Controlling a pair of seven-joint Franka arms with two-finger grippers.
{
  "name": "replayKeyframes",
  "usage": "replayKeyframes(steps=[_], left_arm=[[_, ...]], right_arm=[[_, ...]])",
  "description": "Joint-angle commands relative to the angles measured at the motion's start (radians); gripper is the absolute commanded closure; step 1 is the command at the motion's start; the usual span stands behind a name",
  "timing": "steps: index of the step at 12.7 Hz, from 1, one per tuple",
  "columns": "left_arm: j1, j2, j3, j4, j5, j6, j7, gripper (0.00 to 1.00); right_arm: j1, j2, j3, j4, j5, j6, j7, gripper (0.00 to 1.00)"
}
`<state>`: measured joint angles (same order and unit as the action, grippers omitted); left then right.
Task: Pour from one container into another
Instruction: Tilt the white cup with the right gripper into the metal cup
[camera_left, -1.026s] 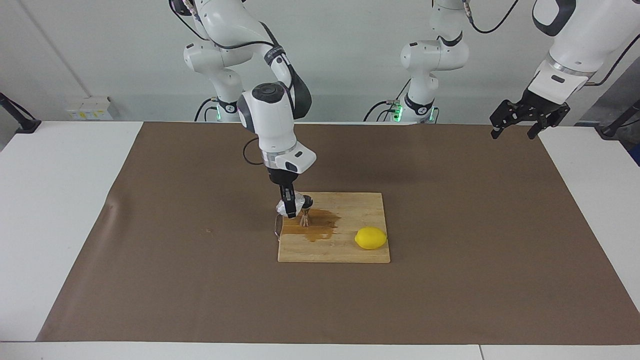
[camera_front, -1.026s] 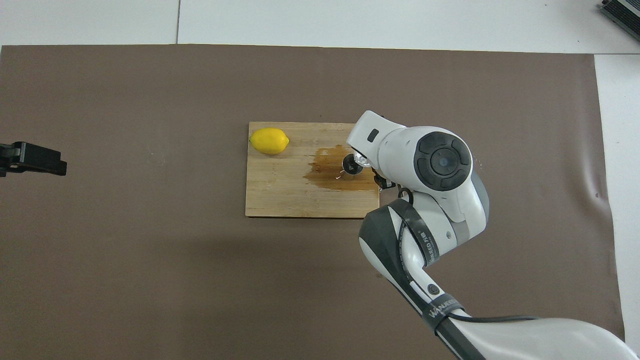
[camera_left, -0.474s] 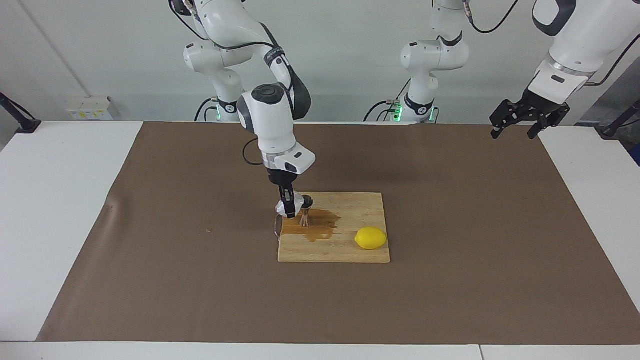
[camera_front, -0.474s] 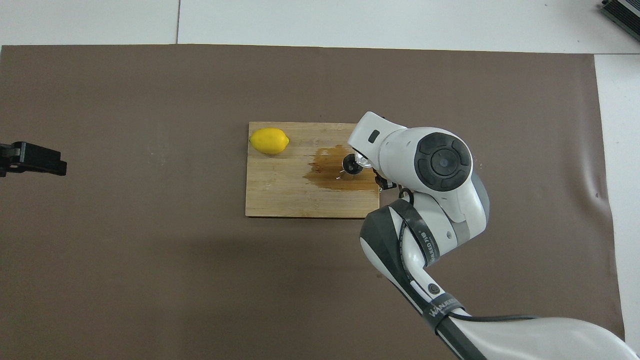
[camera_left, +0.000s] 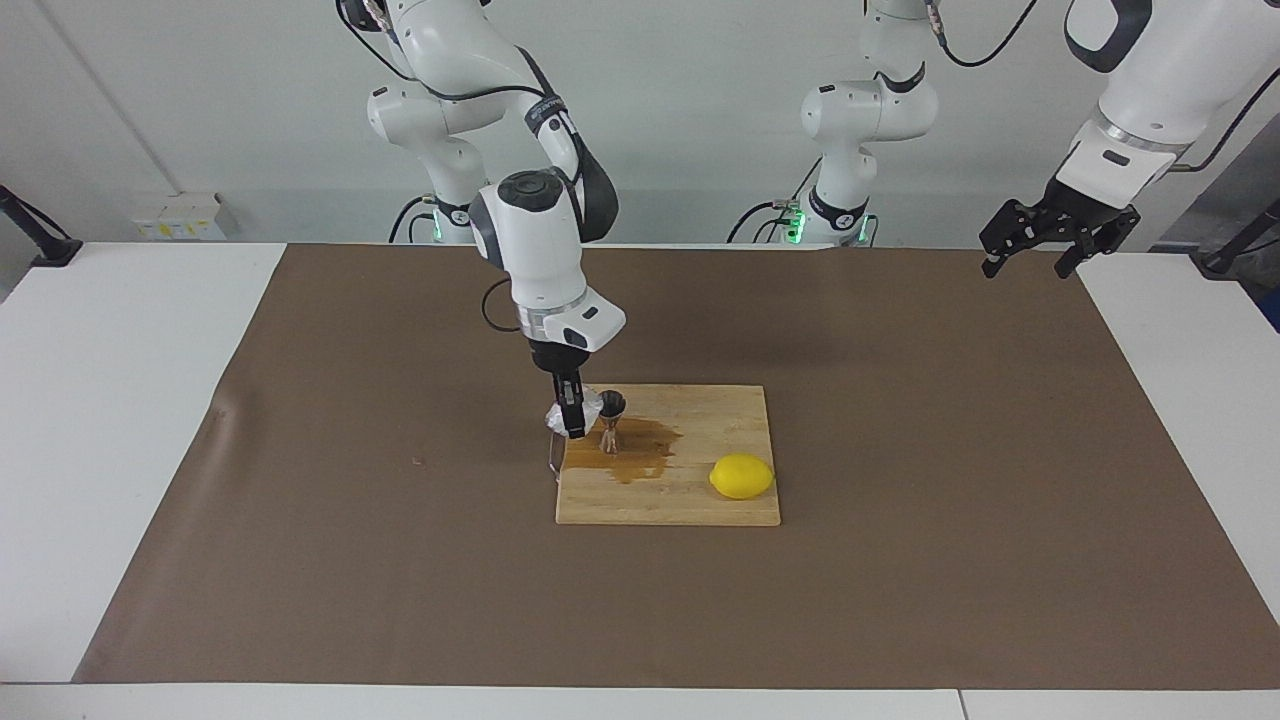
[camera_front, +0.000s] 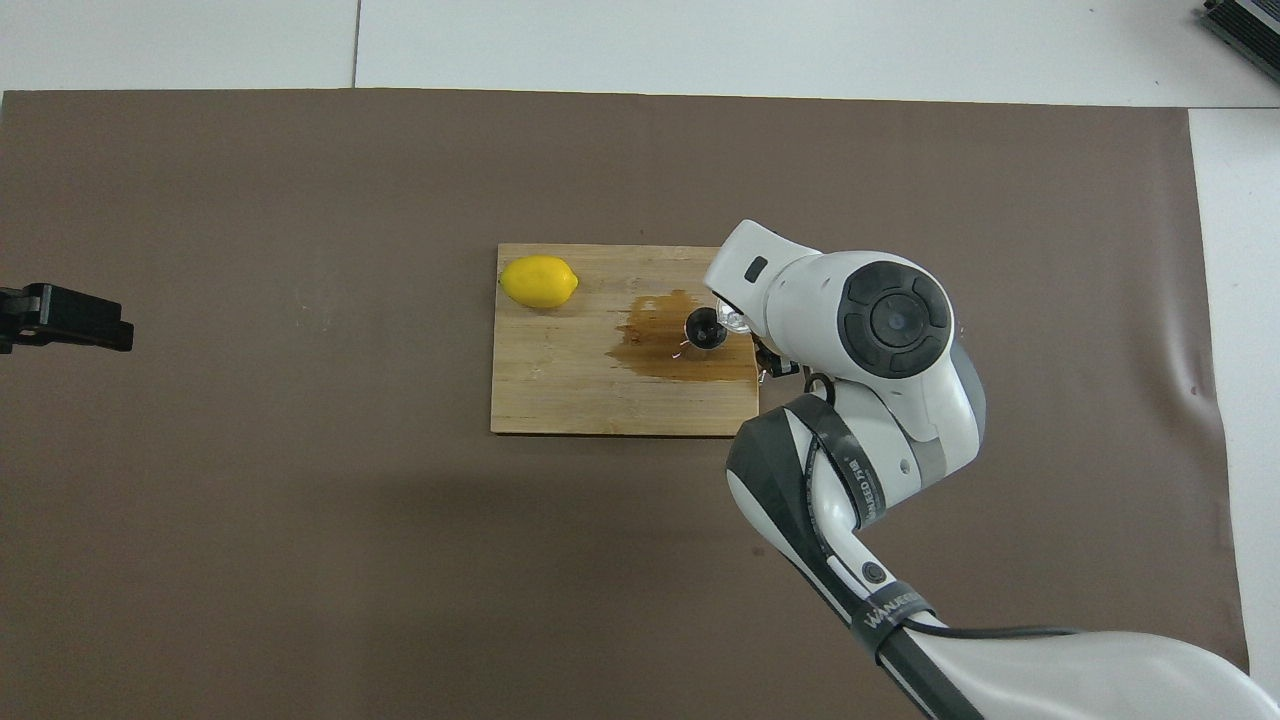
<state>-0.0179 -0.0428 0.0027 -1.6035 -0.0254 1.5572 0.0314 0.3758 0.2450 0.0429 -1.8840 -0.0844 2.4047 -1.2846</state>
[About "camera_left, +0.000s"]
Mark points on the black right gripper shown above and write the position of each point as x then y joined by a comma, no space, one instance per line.
560,362

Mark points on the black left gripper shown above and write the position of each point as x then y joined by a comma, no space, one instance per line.
1085,215

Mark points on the small clear glass cup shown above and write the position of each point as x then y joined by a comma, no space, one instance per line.
551,418

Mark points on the steel double jigger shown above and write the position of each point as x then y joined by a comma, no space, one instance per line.
612,403

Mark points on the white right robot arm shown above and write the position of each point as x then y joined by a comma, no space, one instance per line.
540,240

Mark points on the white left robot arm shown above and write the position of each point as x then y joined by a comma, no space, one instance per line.
870,110

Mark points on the wooden cutting board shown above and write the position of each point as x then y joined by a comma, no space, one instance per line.
700,420

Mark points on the yellow lemon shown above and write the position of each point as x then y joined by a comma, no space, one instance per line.
742,477

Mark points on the blue object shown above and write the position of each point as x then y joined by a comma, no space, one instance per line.
1273,310

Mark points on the brown table mat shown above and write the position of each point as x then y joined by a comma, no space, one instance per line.
400,600

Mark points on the black clamp mount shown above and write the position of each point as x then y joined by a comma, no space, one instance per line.
55,250
1225,262

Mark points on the white wall socket box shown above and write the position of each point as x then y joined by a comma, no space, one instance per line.
180,220

